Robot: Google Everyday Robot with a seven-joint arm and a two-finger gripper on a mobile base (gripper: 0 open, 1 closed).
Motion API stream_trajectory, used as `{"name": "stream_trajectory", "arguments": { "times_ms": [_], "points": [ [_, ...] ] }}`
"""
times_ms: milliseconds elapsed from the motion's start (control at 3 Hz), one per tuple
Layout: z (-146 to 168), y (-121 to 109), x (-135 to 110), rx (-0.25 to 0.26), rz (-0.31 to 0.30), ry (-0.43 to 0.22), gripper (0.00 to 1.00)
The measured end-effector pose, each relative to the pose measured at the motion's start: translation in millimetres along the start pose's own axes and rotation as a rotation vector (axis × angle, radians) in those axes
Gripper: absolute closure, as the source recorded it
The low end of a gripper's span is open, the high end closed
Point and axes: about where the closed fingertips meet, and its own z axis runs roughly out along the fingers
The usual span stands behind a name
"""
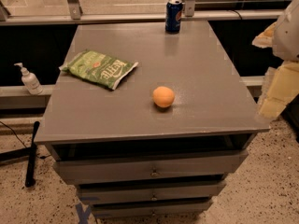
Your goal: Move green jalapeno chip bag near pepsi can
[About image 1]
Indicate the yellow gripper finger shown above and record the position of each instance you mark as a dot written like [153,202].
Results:
[264,39]
[280,87]

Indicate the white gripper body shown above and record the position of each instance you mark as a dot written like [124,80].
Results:
[288,36]

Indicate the green jalapeno chip bag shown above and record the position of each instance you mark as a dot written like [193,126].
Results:
[98,68]

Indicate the blue pepsi can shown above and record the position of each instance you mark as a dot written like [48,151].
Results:
[173,16]

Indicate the orange fruit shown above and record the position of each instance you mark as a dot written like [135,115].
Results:
[163,97]

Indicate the middle grey drawer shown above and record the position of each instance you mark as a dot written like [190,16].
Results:
[152,193]

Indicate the grey drawer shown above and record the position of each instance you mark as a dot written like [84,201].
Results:
[152,193]
[98,171]
[151,208]

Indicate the grey drawer cabinet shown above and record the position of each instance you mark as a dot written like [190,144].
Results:
[213,110]

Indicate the bottom grey drawer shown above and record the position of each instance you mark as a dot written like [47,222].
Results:
[151,208]

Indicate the top grey drawer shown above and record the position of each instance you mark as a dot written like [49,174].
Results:
[98,171]

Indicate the white pump lotion bottle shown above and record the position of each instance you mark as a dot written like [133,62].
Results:
[29,80]

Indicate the black stand leg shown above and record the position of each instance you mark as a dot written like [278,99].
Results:
[29,153]

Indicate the metal window bracket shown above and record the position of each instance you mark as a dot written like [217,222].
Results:
[74,9]

